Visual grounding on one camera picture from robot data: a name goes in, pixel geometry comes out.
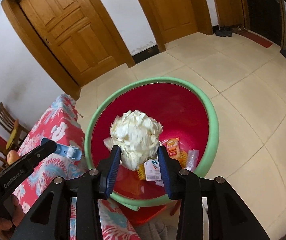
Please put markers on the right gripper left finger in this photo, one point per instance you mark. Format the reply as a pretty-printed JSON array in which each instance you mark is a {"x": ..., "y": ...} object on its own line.
[{"x": 50, "y": 215}]

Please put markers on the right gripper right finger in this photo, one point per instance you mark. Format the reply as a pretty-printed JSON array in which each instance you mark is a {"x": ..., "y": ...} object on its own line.
[{"x": 229, "y": 216}]

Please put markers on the clear plastic bag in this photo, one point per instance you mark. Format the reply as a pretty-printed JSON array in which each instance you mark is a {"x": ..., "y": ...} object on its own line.
[{"x": 192, "y": 158}]

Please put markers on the white barcode tag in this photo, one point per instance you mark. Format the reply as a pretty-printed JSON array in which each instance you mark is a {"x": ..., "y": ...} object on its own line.
[{"x": 152, "y": 170}]

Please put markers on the orange snack packet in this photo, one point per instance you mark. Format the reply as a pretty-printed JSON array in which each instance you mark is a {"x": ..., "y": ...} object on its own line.
[{"x": 172, "y": 147}]

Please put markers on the yellow foam fruit net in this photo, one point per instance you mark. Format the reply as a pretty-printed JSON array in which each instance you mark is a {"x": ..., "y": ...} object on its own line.
[{"x": 182, "y": 160}]

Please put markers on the large white paper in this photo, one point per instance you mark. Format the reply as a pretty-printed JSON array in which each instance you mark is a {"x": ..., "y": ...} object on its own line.
[{"x": 137, "y": 135}]

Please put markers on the person's left hand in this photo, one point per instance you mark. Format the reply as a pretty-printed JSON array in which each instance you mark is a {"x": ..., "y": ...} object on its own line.
[{"x": 6, "y": 225}]

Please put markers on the red apple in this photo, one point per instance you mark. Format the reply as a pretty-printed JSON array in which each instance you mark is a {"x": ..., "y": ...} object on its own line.
[{"x": 12, "y": 157}]

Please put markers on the wooden chair with cushion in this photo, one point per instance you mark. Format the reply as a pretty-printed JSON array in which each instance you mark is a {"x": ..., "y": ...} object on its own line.
[{"x": 17, "y": 132}]

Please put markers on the light blue plastic clip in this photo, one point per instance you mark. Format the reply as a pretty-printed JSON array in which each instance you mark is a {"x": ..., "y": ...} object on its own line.
[{"x": 66, "y": 151}]

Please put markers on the red plastic stool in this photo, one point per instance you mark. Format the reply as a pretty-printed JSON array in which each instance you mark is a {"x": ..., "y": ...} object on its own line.
[{"x": 140, "y": 216}]

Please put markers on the red floral tablecloth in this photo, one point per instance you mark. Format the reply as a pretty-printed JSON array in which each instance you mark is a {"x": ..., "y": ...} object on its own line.
[{"x": 59, "y": 124}]

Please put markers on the red basin with green rim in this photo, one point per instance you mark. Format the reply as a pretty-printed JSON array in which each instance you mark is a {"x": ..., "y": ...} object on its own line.
[{"x": 184, "y": 111}]

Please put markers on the red door mat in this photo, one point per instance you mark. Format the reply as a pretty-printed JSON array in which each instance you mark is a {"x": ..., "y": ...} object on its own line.
[{"x": 253, "y": 37}]

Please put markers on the left wooden door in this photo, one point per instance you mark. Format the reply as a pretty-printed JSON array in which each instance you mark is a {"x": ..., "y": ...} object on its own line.
[{"x": 74, "y": 41}]

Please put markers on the wooden door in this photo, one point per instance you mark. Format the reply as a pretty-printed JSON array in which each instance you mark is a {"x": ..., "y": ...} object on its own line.
[
  {"x": 174, "y": 19},
  {"x": 74, "y": 41}
]

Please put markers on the dark shoes by door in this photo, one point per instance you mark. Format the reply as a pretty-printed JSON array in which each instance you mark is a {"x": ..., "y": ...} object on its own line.
[{"x": 224, "y": 32}]

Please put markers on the right wooden door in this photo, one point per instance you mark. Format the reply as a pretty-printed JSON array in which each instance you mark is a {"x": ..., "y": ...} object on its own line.
[{"x": 174, "y": 19}]

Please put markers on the wooden wall panel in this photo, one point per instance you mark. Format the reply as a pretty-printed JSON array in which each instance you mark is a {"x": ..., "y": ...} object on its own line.
[{"x": 229, "y": 12}]

